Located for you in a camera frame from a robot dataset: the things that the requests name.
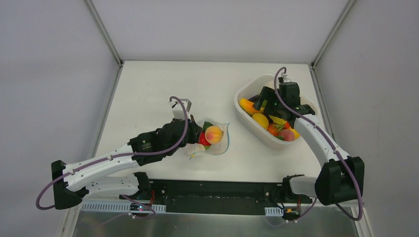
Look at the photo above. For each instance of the orange fruit toy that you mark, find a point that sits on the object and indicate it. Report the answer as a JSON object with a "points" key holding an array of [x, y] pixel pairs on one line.
{"points": [[214, 134]]}

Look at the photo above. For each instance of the red apple toy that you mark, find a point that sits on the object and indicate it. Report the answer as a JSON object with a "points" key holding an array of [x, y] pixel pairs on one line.
{"points": [[203, 141]]}

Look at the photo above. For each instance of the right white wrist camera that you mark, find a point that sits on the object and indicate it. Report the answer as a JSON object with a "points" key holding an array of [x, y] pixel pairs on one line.
{"points": [[283, 79]]}

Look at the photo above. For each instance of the dark green avocado toy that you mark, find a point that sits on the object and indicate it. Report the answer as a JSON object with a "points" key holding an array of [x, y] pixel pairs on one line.
{"points": [[206, 125]]}

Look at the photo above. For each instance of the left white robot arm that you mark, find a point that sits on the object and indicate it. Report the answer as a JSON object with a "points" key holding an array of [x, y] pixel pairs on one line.
{"points": [[70, 180]]}

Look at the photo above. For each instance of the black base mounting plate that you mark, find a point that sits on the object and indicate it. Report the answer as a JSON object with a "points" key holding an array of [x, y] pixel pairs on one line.
{"points": [[211, 197]]}

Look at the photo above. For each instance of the pink peach toy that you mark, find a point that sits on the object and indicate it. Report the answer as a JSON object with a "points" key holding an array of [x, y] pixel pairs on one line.
{"points": [[286, 135]]}

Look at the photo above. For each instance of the white plastic basin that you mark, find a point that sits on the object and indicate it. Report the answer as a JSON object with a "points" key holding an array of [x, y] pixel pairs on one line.
{"points": [[248, 90]]}

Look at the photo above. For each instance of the clear zip top bag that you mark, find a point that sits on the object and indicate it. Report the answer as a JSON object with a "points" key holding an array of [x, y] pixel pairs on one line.
{"points": [[219, 148]]}

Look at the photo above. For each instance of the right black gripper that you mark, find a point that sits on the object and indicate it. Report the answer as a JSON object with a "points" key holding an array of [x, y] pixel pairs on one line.
{"points": [[266, 102]]}

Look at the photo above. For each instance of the small orange tangerine toy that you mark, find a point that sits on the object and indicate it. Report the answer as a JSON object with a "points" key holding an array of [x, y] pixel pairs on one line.
{"points": [[274, 128]]}

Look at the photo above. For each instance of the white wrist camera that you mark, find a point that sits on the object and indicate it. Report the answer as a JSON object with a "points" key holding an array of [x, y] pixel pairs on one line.
{"points": [[283, 79], [181, 109]]}

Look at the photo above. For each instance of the yellow napa cabbage toy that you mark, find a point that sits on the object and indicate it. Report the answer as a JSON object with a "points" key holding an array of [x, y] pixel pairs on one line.
{"points": [[277, 120]]}

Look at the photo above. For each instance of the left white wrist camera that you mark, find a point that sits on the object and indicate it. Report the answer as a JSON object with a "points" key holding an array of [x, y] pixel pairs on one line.
{"points": [[181, 109]]}

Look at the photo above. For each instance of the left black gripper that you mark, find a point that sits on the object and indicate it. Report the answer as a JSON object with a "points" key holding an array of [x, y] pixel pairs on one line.
{"points": [[194, 131]]}

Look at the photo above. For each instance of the purple eggplant toy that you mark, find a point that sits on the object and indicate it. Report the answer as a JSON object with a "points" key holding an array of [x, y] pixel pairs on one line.
{"points": [[254, 98]]}

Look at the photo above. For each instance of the yellow orange mango toy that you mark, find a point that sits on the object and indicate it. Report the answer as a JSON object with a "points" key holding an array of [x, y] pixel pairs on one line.
{"points": [[247, 106]]}

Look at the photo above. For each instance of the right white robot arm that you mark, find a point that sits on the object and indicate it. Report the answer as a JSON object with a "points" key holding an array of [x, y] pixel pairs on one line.
{"points": [[341, 176]]}

